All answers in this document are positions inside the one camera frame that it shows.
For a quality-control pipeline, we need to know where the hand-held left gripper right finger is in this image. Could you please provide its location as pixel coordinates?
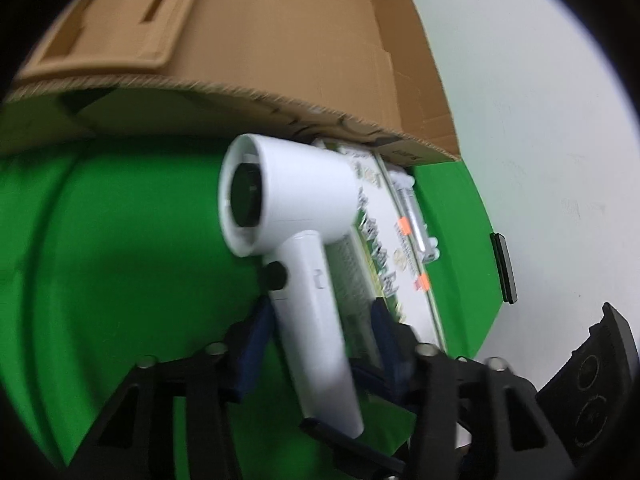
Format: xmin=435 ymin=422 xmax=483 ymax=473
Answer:
xmin=370 ymin=297 xmax=576 ymax=480

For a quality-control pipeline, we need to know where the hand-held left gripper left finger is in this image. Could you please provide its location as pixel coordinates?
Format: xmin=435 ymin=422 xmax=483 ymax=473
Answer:
xmin=65 ymin=299 xmax=281 ymax=480

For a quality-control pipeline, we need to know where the white hair dryer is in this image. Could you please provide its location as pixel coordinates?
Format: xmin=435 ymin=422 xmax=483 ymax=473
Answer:
xmin=218 ymin=133 xmax=366 ymax=438

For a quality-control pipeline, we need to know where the large cardboard box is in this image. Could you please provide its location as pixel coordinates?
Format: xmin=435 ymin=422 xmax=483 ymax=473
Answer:
xmin=0 ymin=0 xmax=462 ymax=167

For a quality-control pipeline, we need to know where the green and white medicine box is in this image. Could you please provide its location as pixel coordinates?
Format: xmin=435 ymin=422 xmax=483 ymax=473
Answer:
xmin=312 ymin=137 xmax=447 ymax=361

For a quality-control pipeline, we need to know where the white and silver folding stand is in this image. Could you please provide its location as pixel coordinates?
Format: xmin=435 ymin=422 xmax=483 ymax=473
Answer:
xmin=392 ymin=170 xmax=441 ymax=263

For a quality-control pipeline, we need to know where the small black flat object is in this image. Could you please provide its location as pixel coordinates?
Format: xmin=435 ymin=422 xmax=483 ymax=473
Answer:
xmin=490 ymin=232 xmax=518 ymax=306

